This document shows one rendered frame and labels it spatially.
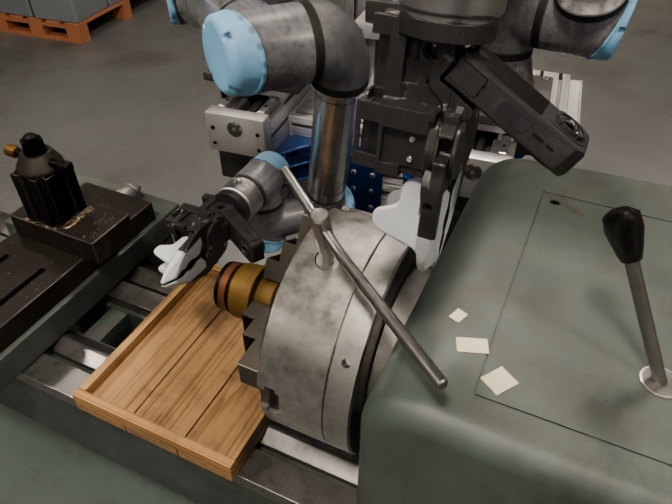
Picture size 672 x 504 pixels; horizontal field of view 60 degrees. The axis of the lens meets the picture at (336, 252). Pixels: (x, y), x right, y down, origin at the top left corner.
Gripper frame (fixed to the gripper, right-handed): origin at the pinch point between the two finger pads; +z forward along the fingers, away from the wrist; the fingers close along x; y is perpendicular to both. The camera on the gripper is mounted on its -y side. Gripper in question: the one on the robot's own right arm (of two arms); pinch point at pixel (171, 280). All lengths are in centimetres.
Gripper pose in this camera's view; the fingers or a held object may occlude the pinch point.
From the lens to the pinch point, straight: 91.6
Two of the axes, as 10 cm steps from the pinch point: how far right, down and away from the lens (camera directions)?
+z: -4.2, 5.9, -6.9
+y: -9.1, -2.7, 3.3
